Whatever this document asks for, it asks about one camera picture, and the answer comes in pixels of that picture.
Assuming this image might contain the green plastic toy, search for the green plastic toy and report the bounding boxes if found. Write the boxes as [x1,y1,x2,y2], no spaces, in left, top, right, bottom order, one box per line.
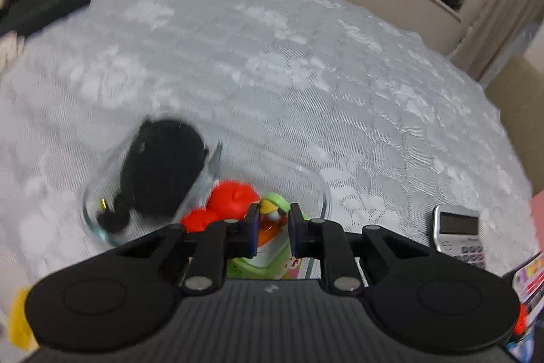
[226,193,316,279]

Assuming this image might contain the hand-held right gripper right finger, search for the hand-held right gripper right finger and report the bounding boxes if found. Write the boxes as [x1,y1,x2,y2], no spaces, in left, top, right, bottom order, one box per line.
[288,204,426,296]

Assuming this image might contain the beige padded headboard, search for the beige padded headboard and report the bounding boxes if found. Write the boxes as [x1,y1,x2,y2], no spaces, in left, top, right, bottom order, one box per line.
[483,56,544,196]

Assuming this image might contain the beige curtain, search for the beige curtain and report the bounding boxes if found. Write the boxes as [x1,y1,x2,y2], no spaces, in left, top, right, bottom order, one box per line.
[449,0,544,85]

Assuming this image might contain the silver calculator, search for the silver calculator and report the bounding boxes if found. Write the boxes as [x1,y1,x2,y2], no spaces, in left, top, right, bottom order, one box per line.
[432,204,490,269]

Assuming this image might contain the black cloth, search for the black cloth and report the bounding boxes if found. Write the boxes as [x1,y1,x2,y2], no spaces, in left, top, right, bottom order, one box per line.
[0,0,93,37]

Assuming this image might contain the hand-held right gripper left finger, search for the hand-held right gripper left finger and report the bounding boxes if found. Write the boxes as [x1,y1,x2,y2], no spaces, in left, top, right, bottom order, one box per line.
[126,203,261,296]

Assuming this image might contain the patterned white cloth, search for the patterned white cloth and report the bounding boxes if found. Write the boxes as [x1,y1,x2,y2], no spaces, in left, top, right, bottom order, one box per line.
[0,32,25,67]

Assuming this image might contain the yellow plastic lid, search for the yellow plastic lid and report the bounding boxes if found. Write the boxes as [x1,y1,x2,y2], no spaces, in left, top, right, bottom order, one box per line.
[7,287,40,348]

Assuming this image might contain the pink paper bag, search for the pink paper bag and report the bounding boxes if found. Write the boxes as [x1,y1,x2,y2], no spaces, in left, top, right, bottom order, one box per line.
[530,191,544,230]

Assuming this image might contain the clear glass food container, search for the clear glass food container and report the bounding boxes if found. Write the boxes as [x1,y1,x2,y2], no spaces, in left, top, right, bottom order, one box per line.
[82,114,333,264]

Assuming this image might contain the black fuzzy toy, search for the black fuzzy toy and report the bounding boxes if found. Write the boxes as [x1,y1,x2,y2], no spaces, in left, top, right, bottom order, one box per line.
[96,117,210,237]

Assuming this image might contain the colourful toy machine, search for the colourful toy machine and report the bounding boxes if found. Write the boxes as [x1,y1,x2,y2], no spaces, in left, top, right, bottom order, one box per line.
[501,251,544,361]

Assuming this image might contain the red plastic toy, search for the red plastic toy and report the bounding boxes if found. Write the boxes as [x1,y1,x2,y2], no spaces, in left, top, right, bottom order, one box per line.
[181,180,261,233]

